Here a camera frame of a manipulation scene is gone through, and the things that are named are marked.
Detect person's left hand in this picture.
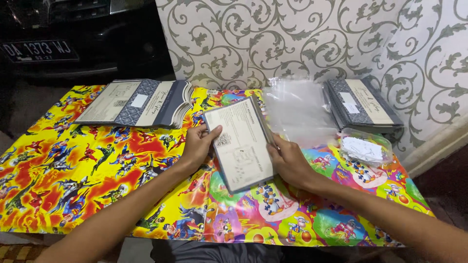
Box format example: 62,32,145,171
180,124,223,175

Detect person's right hand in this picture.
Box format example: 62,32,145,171
266,134,322,191

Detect cream and blue invitation card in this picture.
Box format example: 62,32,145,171
202,94,278,195

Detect colourful cartoon print table cover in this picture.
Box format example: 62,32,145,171
203,89,436,248

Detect pile of clear plastic sleeves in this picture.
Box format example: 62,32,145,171
261,77,341,148

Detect stack of unfolded invitation cards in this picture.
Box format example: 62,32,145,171
72,79,194,129

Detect clear container of white labels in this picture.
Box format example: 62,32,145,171
339,127,393,168

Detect stack of wrapped invitation cards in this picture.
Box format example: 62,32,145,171
323,78,404,134

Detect yellow superhero print table cover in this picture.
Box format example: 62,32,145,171
0,85,224,242

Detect person's dark trousers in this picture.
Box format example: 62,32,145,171
150,238,351,263

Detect black car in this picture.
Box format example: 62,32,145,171
0,0,175,88

